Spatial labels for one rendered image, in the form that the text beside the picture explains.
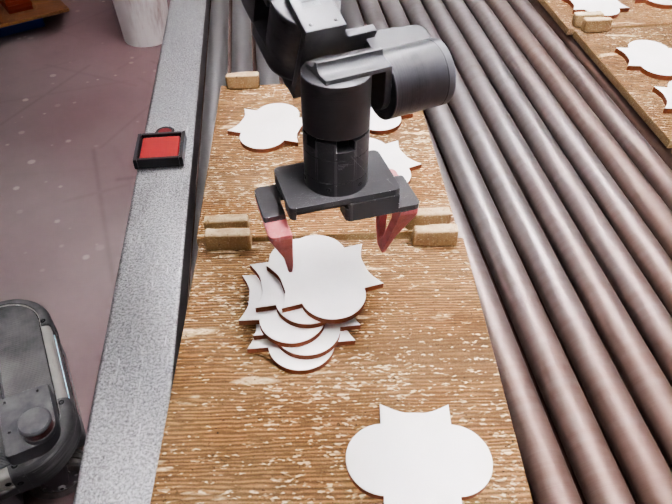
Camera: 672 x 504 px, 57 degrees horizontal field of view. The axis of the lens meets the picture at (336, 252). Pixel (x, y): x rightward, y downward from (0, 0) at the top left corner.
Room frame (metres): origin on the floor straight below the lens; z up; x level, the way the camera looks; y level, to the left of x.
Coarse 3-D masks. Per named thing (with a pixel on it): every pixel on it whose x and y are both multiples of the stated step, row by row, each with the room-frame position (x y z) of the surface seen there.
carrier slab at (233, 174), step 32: (224, 96) 0.98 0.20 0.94; (256, 96) 0.98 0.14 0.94; (288, 96) 0.98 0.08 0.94; (224, 128) 0.88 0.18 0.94; (416, 128) 0.88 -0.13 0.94; (224, 160) 0.79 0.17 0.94; (256, 160) 0.79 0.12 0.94; (288, 160) 0.79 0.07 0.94; (416, 160) 0.79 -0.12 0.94; (224, 192) 0.71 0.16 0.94; (416, 192) 0.71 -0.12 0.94; (256, 224) 0.64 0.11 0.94; (288, 224) 0.64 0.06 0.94; (320, 224) 0.64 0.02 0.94; (352, 224) 0.64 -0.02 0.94
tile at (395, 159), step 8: (376, 144) 0.82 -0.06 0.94; (384, 144) 0.82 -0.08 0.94; (392, 144) 0.82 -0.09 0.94; (384, 152) 0.80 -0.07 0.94; (392, 152) 0.80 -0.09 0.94; (400, 152) 0.80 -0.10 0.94; (384, 160) 0.78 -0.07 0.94; (392, 160) 0.78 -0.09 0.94; (400, 160) 0.78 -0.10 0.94; (408, 160) 0.78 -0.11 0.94; (392, 168) 0.76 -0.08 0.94; (400, 168) 0.76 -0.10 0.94; (408, 168) 0.76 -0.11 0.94; (416, 168) 0.76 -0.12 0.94; (408, 176) 0.74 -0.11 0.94
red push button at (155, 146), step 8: (168, 136) 0.86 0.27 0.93; (176, 136) 0.86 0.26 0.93; (144, 144) 0.84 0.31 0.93; (152, 144) 0.84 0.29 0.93; (160, 144) 0.84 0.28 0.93; (168, 144) 0.84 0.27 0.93; (176, 144) 0.84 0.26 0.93; (144, 152) 0.82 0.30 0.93; (152, 152) 0.82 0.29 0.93; (160, 152) 0.82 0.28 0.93; (168, 152) 0.82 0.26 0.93; (176, 152) 0.82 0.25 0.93
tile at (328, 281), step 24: (312, 240) 0.56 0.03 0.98; (336, 240) 0.56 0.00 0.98; (312, 264) 0.52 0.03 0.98; (336, 264) 0.52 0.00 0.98; (360, 264) 0.52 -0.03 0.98; (288, 288) 0.48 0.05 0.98; (312, 288) 0.48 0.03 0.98; (336, 288) 0.48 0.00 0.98; (360, 288) 0.48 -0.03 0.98; (312, 312) 0.45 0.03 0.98; (336, 312) 0.45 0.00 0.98; (360, 312) 0.45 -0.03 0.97
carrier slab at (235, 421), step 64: (256, 256) 0.58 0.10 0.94; (384, 256) 0.58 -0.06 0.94; (448, 256) 0.58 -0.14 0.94; (192, 320) 0.47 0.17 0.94; (384, 320) 0.47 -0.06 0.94; (448, 320) 0.47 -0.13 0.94; (192, 384) 0.38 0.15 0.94; (256, 384) 0.38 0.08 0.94; (320, 384) 0.38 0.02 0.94; (384, 384) 0.38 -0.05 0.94; (448, 384) 0.38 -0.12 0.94; (192, 448) 0.31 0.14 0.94; (256, 448) 0.31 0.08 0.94; (320, 448) 0.31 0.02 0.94; (512, 448) 0.31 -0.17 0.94
